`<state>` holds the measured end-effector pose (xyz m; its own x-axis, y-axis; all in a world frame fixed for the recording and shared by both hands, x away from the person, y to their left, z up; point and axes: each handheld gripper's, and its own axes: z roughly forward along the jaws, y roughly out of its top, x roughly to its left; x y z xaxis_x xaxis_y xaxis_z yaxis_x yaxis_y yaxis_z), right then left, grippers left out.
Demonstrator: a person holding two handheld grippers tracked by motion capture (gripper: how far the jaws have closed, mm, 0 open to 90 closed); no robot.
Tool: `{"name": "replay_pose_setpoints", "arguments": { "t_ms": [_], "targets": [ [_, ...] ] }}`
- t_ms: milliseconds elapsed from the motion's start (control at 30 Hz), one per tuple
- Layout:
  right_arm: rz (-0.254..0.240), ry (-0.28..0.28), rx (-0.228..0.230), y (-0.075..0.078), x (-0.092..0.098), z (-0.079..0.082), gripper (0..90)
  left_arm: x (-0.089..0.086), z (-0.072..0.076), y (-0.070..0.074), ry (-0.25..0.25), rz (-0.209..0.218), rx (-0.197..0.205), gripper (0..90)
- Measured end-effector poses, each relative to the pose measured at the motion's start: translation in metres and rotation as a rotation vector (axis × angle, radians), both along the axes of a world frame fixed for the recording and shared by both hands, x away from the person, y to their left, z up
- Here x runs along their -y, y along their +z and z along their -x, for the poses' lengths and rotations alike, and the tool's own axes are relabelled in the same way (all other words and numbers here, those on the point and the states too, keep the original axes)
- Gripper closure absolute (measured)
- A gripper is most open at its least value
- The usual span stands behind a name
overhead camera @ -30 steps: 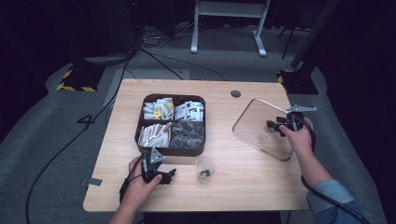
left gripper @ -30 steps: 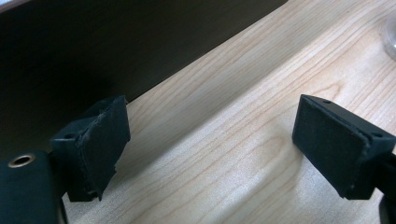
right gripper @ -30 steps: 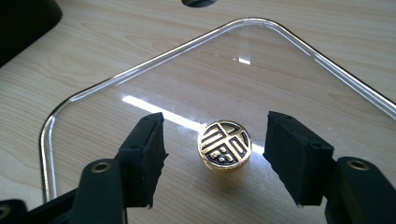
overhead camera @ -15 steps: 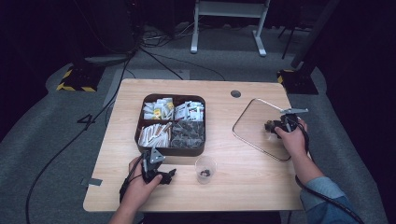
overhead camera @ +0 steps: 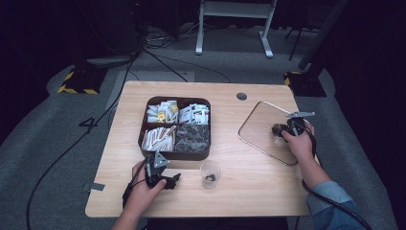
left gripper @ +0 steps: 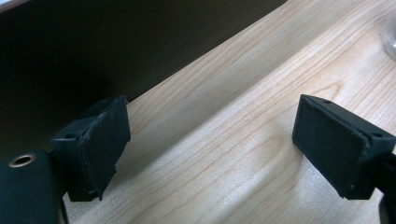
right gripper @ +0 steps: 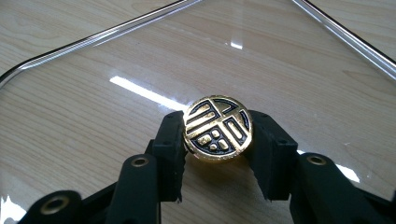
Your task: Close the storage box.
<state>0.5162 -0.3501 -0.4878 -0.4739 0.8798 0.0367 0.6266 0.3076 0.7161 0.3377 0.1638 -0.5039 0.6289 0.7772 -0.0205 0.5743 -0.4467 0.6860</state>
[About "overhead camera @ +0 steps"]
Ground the pile of white brown sticks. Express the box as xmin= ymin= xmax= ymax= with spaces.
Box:
xmin=141 ymin=125 xmax=177 ymax=152

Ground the person's left hand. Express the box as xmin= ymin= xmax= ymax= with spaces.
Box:
xmin=122 ymin=160 xmax=168 ymax=219

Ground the black yellow striped stand base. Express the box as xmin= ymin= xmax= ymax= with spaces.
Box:
xmin=283 ymin=70 xmax=327 ymax=98
xmin=56 ymin=65 xmax=108 ymax=96

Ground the hand-held gripper cable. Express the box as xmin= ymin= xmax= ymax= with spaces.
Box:
xmin=300 ymin=123 xmax=372 ymax=230
xmin=122 ymin=162 xmax=148 ymax=209

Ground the grey slanted metal post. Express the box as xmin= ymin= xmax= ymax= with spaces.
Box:
xmin=298 ymin=0 xmax=350 ymax=71

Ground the clear plastic cup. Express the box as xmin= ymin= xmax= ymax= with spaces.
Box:
xmin=199 ymin=160 xmax=223 ymax=190

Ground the grey tape strip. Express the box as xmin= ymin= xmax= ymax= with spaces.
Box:
xmin=83 ymin=181 xmax=106 ymax=193

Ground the white metal desk frame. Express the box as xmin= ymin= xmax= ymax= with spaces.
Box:
xmin=194 ymin=0 xmax=279 ymax=59

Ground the pile of dark triangular bags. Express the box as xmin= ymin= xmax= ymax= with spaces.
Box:
xmin=174 ymin=124 xmax=211 ymax=153

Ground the left hand-held gripper cable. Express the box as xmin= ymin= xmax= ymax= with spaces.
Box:
xmin=122 ymin=162 xmax=148 ymax=209

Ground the long black floor cable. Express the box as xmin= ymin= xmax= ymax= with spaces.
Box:
xmin=26 ymin=47 xmax=145 ymax=230

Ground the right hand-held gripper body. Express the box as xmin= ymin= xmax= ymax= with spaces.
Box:
xmin=285 ymin=110 xmax=317 ymax=137

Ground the dark brown divided box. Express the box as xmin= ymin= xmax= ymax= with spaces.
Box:
xmin=137 ymin=95 xmax=212 ymax=162

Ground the right hand-held gripper cable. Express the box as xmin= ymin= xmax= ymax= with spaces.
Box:
xmin=300 ymin=123 xmax=372 ymax=230

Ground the pile of white yellow packets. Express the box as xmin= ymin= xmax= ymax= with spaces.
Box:
xmin=146 ymin=100 xmax=179 ymax=125

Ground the person's right hand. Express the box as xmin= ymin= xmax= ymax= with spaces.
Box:
xmin=281 ymin=123 xmax=317 ymax=166

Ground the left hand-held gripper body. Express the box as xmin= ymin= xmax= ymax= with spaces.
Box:
xmin=146 ymin=150 xmax=170 ymax=190

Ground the pile of white red packets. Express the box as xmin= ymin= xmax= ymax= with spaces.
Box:
xmin=178 ymin=103 xmax=211 ymax=126

